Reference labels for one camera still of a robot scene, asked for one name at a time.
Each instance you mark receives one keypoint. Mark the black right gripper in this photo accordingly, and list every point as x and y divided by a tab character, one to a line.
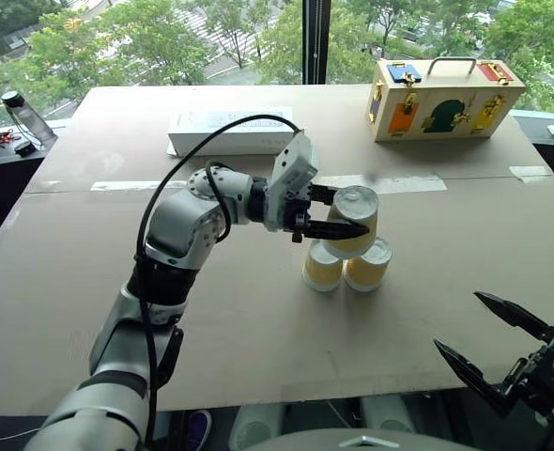
540	380

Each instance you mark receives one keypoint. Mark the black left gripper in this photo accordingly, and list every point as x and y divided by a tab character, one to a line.
299	211

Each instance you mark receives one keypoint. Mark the yellow paper cup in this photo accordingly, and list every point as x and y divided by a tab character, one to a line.
357	206
323	270
366	270

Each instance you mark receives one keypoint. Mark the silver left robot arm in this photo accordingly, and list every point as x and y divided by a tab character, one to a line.
178	221

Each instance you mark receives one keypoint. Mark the white rounded foot shape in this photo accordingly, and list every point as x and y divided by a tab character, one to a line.
387	413
256	425

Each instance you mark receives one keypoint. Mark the flat white cardboard box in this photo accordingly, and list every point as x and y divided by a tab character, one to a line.
220	136

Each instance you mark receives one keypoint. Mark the grey robot torso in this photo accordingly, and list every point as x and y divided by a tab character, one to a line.
361	444

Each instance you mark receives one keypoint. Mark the black window mullion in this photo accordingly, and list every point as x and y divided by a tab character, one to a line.
316	42

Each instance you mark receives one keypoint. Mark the clear tape strip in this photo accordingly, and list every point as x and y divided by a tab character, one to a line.
533	173
136	186

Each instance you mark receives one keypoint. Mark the purple shoe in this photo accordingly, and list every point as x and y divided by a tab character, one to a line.
198	430

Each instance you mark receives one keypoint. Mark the clear water bottle black cap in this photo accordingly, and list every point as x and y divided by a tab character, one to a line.
26	117

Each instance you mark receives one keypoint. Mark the dark side table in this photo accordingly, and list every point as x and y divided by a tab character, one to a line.
4	183

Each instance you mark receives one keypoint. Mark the small red item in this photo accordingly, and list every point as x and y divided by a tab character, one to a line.
5	136

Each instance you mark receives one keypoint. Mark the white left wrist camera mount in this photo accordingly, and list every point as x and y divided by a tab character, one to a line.
296	162

